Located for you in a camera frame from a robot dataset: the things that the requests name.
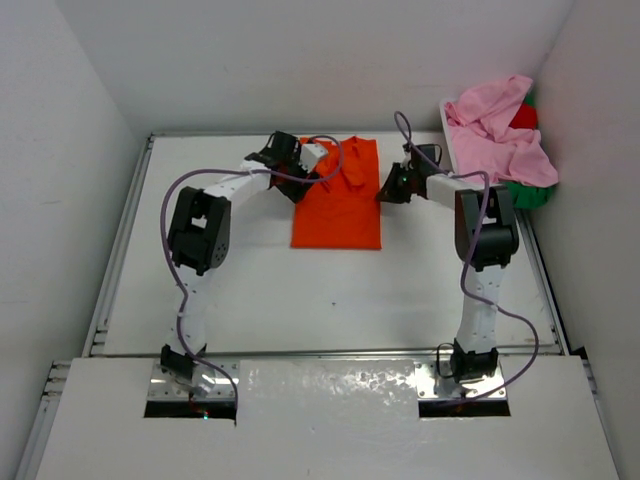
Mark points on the pink t shirt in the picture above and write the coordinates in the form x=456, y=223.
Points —
x=487, y=110

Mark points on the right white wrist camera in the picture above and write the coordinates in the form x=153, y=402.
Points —
x=433, y=152

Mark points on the green t shirt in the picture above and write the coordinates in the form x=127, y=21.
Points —
x=526, y=197

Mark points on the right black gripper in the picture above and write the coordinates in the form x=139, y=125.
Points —
x=389, y=191

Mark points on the metal base plate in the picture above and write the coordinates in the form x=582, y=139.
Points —
x=432, y=386
x=206, y=385

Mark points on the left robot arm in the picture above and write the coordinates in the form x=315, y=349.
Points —
x=195, y=224

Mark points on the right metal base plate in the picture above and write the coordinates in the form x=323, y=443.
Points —
x=432, y=386

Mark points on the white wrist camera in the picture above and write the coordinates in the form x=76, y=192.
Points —
x=311, y=154
x=433, y=152

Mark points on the orange t shirt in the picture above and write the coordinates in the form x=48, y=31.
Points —
x=342, y=213

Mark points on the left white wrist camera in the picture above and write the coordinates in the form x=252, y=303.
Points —
x=311, y=154

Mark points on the white plastic bin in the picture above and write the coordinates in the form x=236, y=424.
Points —
x=468, y=152

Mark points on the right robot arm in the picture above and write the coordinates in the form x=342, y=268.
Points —
x=486, y=238

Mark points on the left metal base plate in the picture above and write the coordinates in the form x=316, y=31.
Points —
x=206, y=385

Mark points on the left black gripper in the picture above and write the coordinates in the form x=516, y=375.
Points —
x=296, y=191

